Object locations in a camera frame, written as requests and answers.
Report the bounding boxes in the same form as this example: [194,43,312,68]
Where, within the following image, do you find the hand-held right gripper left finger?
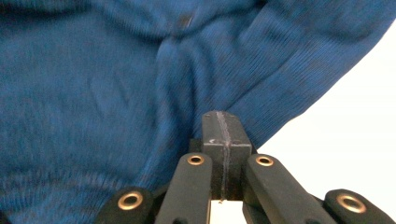
[201,110,227,202]

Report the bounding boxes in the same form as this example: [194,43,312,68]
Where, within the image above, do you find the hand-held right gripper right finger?
[224,111,253,202]

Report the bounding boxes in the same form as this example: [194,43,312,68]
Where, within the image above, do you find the navy blue printed shirt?
[0,0,396,224]

